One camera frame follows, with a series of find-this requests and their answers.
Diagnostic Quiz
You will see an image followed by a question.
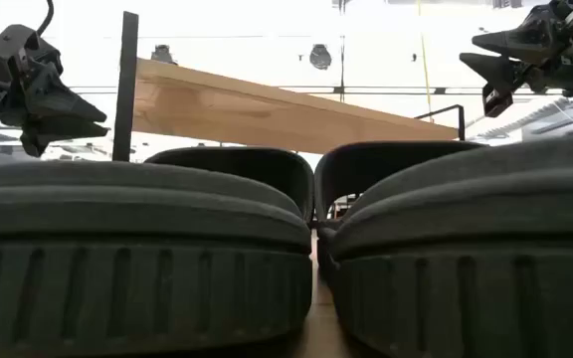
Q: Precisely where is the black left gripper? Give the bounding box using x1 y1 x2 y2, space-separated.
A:
0 24 111 158

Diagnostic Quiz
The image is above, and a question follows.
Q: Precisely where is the black rubber slide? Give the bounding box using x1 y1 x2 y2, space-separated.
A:
313 132 573 358
0 145 316 357

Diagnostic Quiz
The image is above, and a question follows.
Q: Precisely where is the wooden shelf black metal frame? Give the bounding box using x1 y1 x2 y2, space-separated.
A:
111 10 467 163

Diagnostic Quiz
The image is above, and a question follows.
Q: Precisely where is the round black ceiling fixture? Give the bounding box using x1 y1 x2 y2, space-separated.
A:
308 43 333 72

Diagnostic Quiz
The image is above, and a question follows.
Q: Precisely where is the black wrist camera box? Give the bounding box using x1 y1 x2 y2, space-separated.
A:
481 83 515 119

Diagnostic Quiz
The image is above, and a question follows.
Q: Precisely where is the silver ventilation duct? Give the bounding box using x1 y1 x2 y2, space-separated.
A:
475 96 573 141

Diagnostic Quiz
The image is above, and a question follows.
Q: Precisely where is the yellow hanging cable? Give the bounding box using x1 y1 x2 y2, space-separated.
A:
417 0 435 124

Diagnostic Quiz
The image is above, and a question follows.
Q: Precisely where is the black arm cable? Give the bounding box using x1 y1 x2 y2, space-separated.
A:
35 0 55 37

